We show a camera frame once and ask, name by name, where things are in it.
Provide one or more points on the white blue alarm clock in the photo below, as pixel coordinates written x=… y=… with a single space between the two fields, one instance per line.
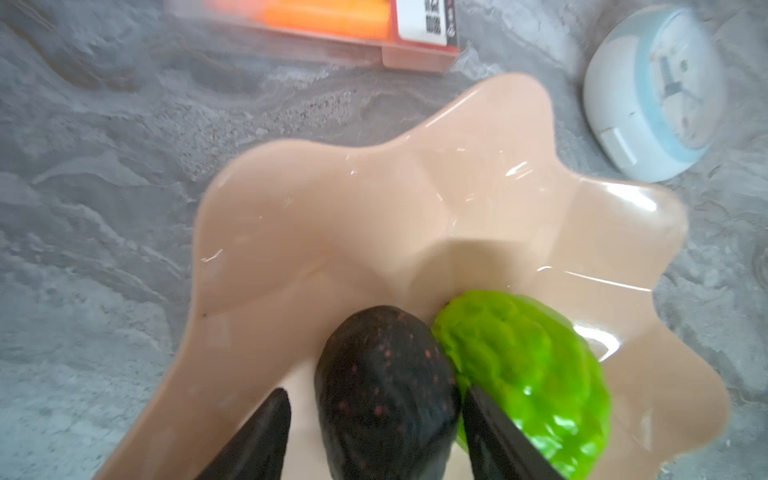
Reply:
x=655 y=93

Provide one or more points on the green bumpy fake fruit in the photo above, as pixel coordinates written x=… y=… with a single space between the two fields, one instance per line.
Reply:
x=540 y=371

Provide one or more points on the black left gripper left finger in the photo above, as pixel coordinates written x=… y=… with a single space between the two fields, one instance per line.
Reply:
x=258 y=448

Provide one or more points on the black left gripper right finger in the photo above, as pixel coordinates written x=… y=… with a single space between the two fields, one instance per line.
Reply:
x=497 y=448

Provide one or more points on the pink wavy fruit bowl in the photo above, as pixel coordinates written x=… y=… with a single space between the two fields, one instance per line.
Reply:
x=293 y=237

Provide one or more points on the pack of colour highlighters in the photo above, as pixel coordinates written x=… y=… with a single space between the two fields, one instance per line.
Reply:
x=420 y=36

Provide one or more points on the dark fake avocado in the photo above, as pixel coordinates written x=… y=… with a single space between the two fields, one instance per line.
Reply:
x=387 y=398

